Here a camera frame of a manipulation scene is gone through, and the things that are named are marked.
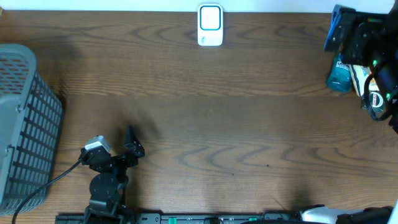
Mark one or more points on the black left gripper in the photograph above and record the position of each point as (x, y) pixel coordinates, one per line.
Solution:
(134, 149)

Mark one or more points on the yellow chips bag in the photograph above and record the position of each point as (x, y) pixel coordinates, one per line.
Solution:
(359, 74)

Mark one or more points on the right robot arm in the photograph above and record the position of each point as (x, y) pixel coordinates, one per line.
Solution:
(385, 76)

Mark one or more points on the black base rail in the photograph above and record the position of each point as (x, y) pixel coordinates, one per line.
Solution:
(156, 218)

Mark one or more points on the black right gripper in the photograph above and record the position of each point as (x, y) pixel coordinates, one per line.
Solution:
(371, 25)

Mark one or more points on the grey plastic shopping basket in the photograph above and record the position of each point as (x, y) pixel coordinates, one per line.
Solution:
(31, 123)

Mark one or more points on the white barcode scanner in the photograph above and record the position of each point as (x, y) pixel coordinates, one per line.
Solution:
(210, 25)

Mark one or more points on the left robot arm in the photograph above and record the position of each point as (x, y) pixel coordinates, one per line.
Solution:
(108, 190)

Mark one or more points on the teal mouthwash bottle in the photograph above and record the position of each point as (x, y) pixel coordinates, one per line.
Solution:
(340, 77)

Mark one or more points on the dark green round-logo packet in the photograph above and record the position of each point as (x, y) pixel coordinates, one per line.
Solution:
(376, 101)

